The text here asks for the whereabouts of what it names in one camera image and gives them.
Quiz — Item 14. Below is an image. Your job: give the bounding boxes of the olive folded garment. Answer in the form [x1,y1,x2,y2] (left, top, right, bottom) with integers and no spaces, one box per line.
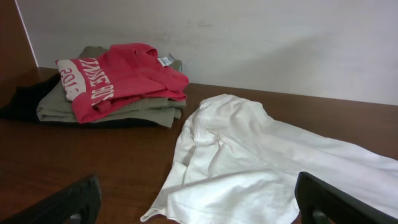
[36,46,186,128]

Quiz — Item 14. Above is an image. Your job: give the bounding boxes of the black folded garment under stack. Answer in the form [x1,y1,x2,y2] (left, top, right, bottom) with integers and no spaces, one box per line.
[1,73,158,129]

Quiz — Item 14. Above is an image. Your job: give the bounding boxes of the white t-shirt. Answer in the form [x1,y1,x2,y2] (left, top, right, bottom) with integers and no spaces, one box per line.
[141,94,397,223]

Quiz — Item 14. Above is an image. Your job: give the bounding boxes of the red folded printed t-shirt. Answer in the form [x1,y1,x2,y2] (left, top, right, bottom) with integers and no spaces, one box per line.
[56,43,189,124]

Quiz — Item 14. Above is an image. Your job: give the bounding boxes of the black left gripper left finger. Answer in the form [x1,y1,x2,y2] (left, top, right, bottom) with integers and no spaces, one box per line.
[1,174,102,224]

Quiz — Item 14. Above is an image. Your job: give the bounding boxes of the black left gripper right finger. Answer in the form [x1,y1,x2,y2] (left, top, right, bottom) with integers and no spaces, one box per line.
[295,172,397,224]

